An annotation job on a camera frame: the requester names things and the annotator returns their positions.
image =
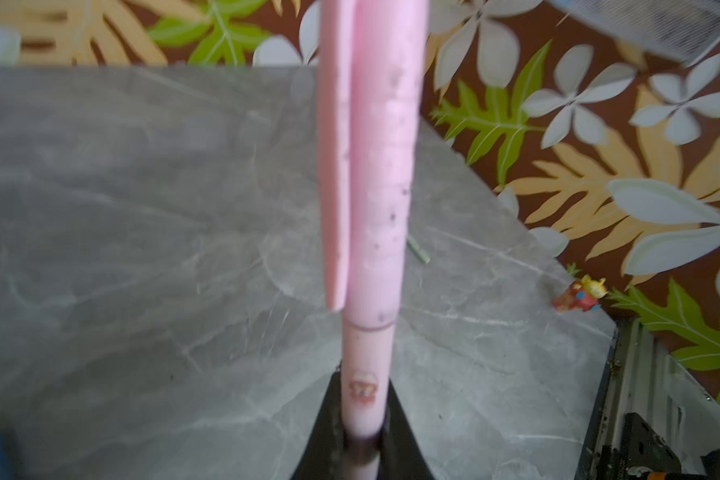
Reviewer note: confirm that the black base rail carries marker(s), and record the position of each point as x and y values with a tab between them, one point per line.
651	419

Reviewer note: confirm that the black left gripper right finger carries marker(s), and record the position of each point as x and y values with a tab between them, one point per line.
402	457

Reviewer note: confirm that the white wire basket right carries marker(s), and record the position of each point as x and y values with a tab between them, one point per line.
683	31

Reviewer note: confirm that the green pen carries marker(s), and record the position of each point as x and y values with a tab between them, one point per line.
417	250

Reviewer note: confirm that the small red yellow toy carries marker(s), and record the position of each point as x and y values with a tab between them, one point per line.
583	294

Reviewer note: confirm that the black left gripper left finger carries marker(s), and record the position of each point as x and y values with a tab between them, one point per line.
322	456

